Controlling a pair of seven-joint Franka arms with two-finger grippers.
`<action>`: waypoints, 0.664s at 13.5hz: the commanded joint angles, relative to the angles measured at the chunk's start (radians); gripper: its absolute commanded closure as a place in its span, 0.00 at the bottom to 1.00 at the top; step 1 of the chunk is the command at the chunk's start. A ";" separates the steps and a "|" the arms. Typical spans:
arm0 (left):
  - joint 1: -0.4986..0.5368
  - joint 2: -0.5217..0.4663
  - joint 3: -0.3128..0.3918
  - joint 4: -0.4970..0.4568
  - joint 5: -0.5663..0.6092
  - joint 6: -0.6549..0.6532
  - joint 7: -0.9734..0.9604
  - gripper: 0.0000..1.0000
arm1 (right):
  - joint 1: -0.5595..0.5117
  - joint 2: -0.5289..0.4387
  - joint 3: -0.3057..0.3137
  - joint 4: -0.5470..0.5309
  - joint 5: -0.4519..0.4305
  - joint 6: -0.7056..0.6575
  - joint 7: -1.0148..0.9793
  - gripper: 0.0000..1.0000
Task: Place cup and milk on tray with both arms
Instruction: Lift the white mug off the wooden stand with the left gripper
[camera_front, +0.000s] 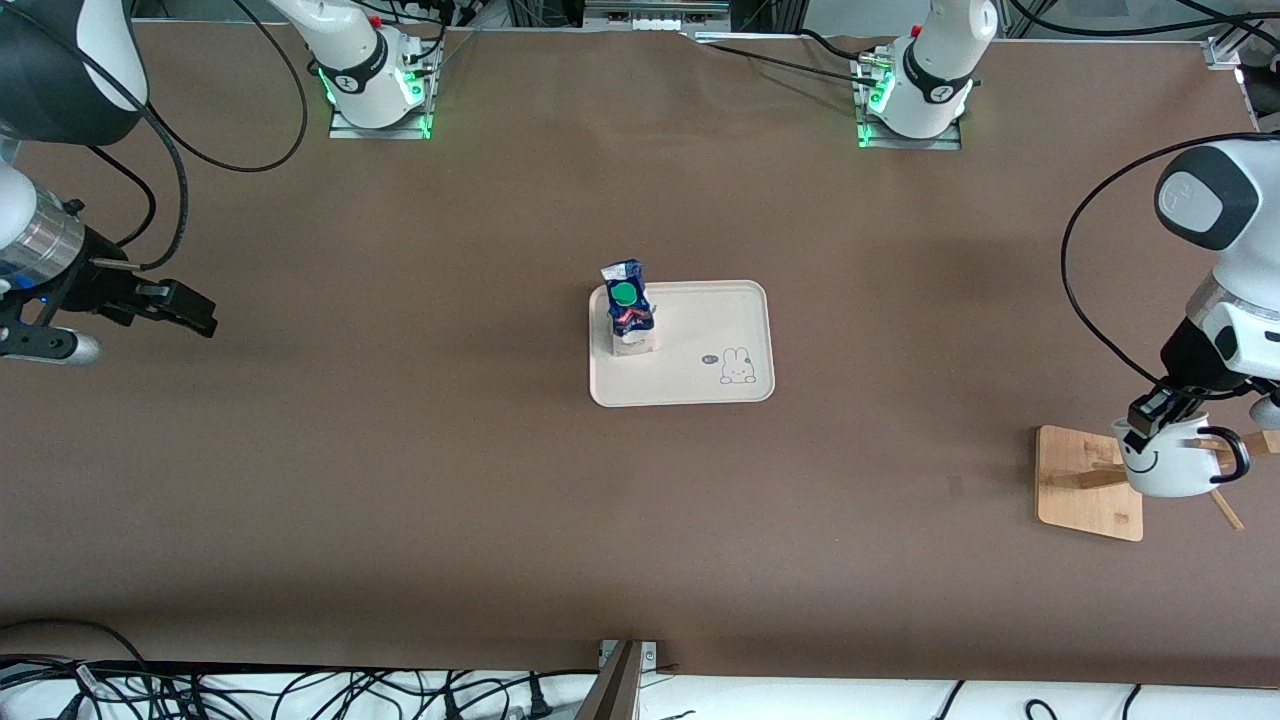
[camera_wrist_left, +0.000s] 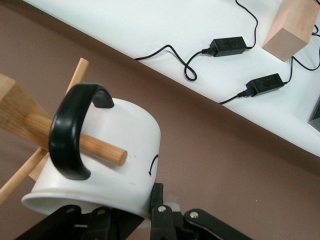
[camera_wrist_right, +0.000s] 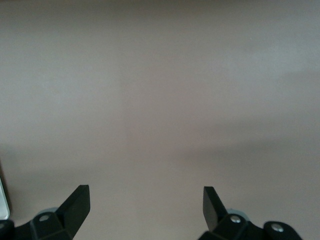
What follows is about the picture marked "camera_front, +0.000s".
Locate white smiley face cup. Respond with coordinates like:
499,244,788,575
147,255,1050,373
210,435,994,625
1111,413,1253,500

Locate blue white milk carton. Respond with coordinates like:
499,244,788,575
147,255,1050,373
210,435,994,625
600,260,659,359

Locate beige rabbit print tray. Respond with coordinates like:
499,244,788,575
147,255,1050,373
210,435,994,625
588,280,776,408

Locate wooden mug stand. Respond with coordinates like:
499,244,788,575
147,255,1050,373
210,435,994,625
1035,420,1280,543

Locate silver equipment box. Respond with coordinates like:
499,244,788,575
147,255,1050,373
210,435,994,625
583,0,733,32

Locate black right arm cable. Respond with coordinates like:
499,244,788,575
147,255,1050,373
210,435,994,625
0,0,308,273

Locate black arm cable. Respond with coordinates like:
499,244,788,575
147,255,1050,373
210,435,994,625
0,0,308,273
1061,130,1253,397

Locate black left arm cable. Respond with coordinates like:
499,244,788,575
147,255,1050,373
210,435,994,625
1061,130,1253,397

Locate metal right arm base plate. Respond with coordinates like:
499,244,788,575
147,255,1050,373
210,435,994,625
328,98,434,141

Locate aluminium frame profile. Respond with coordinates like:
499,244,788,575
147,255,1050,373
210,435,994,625
1204,20,1271,73

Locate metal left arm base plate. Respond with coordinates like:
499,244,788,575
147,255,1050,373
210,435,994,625
857,118,964,152

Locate black cable tangle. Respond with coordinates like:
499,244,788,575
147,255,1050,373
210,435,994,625
0,618,601,720

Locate thick black table cable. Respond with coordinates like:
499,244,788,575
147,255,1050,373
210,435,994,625
795,28,883,64

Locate thin black table cable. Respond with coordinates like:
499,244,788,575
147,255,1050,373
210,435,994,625
690,35,881,89

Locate metal table bracket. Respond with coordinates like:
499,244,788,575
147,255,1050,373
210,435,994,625
575,638,661,720

